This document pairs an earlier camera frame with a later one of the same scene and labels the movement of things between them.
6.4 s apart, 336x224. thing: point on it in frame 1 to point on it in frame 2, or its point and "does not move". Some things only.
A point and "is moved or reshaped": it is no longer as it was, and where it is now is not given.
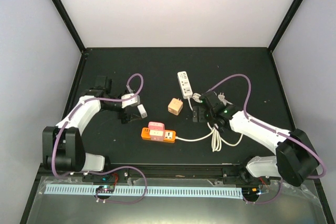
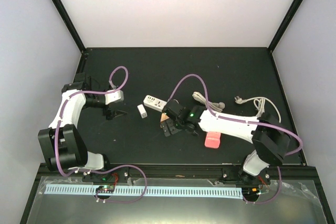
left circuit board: x=105 y=189 does not move
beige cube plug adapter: x=175 y=106 is moved or reshaped
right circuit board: x=250 y=192 does not move
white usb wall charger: x=142 y=110 does not move
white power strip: x=185 y=84 to x=154 y=103
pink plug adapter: x=156 y=126 is moved or reshaped
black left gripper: x=127 y=118 to x=112 y=114
